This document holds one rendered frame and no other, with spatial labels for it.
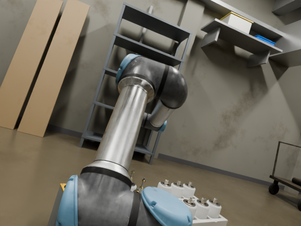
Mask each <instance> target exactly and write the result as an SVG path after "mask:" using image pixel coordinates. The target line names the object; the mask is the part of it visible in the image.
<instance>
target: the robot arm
mask: <svg viewBox="0 0 301 226"><path fill-rule="evenodd" d="M116 85H117V86H118V92H119V93H120V95H119V97H118V100H117V102H116V105H115V107H114V110H113V112H112V115H111V117H110V120H109V122H108V125H107V128H106V130H105V132H104V135H103V137H102V140H101V142H100V145H99V148H98V150H97V153H96V155H95V157H94V160H93V162H92V163H91V164H89V165H87V166H85V167H83V169H82V171H81V173H80V176H78V175H72V176H71V177H70V178H69V180H68V182H67V184H66V186H65V189H64V192H63V195H62V198H61V201H60V206H59V210H58V214H57V219H56V226H192V223H193V217H192V214H191V211H190V210H189V208H188V207H187V206H186V205H185V204H184V203H183V202H182V201H181V200H179V199H178V198H177V197H175V196H174V195H172V194H171V193H169V192H167V191H165V190H162V189H160V188H157V187H145V188H144V190H142V192H141V194H140V193H136V192H133V191H131V186H132V180H131V178H130V177H129V175H128V172H129V168H130V164H131V160H132V157H133V153H134V149H135V146H136V142H137V139H138V134H139V131H140V127H144V128H147V129H150V130H154V131H156V132H164V130H165V127H166V124H167V119H168V118H169V116H170V115H171V114H172V113H173V111H174V110H175V109H178V108H180V107H181V106H182V105H183V104H184V102H185V101H186V98H187V95H188V87H187V83H186V80H185V78H184V77H183V75H182V74H181V72H180V71H178V70H177V69H176V68H174V67H172V66H169V65H165V64H162V63H159V62H156V61H153V60H151V59H148V58H145V57H142V56H140V55H135V54H128V55H127V56H126V57H125V58H124V59H123V61H122V63H121V65H120V68H119V69H118V72H117V75H116ZM153 98H156V99H159V101H158V103H157V105H156V106H155V108H154V110H153V112H152V114H148V113H145V109H146V105H147V103H149V102H150V101H152V100H153Z"/></svg>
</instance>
